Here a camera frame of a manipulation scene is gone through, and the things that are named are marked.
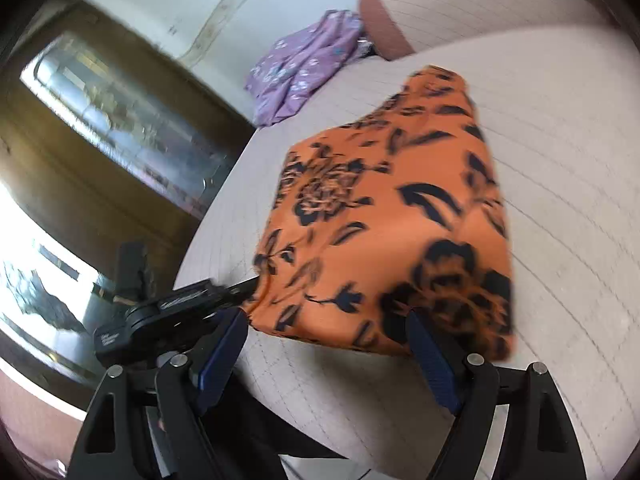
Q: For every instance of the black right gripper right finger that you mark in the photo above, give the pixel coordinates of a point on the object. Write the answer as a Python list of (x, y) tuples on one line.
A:
[(539, 441)]

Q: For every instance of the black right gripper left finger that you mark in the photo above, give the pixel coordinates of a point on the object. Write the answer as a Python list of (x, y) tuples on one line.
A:
[(139, 418)]

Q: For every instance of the orange black floral blouse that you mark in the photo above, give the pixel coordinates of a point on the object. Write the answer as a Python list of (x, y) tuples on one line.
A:
[(398, 210)]

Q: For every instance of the brown wooden mirrored wardrobe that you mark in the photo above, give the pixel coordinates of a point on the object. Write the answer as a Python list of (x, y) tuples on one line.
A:
[(106, 146)]

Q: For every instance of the purple floral folded cloth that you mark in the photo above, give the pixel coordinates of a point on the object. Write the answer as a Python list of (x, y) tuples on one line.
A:
[(298, 65)]

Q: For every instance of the pink quilted bed sheet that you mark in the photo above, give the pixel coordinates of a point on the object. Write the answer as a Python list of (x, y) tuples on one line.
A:
[(558, 107)]

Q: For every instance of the pink bolster pillow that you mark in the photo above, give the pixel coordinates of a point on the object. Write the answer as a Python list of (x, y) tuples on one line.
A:
[(398, 28)]

